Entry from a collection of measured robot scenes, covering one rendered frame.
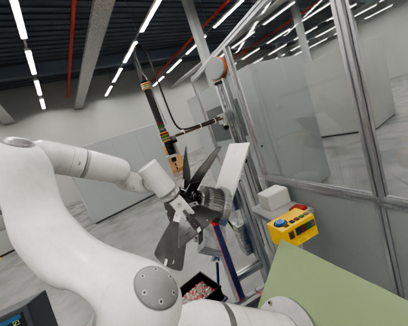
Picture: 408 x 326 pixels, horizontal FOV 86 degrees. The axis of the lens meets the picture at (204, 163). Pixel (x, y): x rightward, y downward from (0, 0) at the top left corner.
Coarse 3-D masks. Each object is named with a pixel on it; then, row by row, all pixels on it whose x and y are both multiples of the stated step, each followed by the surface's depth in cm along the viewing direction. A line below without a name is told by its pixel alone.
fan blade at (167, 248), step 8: (168, 224) 120; (176, 224) 118; (168, 232) 118; (176, 232) 116; (160, 240) 121; (168, 240) 117; (176, 240) 115; (160, 248) 119; (168, 248) 115; (176, 248) 114; (184, 248) 112; (160, 256) 118; (168, 256) 114; (176, 256) 112; (184, 256) 110; (168, 264) 113; (176, 264) 110
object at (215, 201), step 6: (204, 192) 124; (210, 192) 121; (216, 192) 120; (222, 192) 124; (204, 198) 122; (210, 198) 118; (216, 198) 118; (222, 198) 120; (204, 204) 119; (210, 204) 116; (216, 204) 117; (222, 204) 117; (216, 210) 116; (222, 210) 116; (216, 222) 118
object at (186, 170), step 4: (184, 156) 133; (184, 160) 132; (184, 164) 132; (188, 164) 148; (184, 168) 131; (188, 168) 144; (184, 172) 130; (188, 172) 141; (184, 176) 129; (188, 176) 138; (188, 180) 135
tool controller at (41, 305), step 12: (24, 300) 64; (36, 300) 62; (48, 300) 67; (0, 312) 61; (12, 312) 57; (24, 312) 57; (36, 312) 60; (48, 312) 65; (0, 324) 56; (12, 324) 56; (24, 324) 57; (36, 324) 58; (48, 324) 63
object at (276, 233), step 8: (296, 208) 94; (280, 216) 92; (288, 216) 90; (296, 216) 88; (304, 216) 86; (312, 216) 86; (272, 224) 88; (296, 224) 83; (272, 232) 89; (280, 232) 82; (304, 232) 85; (312, 232) 86; (272, 240) 91; (288, 240) 82; (296, 240) 84; (304, 240) 85
